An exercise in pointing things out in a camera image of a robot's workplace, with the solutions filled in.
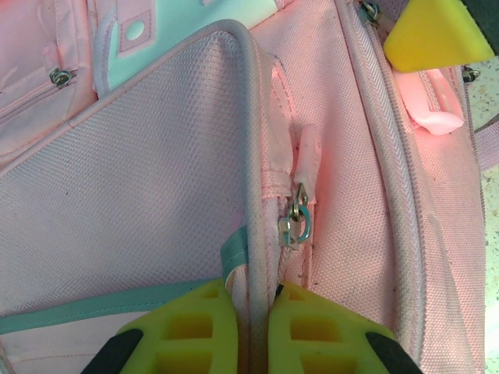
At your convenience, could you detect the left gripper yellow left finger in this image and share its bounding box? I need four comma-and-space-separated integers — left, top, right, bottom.
80, 277, 239, 374

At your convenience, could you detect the pink student backpack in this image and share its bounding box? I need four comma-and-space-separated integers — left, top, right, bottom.
0, 0, 499, 374

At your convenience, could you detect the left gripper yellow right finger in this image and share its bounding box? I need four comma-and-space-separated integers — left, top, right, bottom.
267, 280, 424, 374

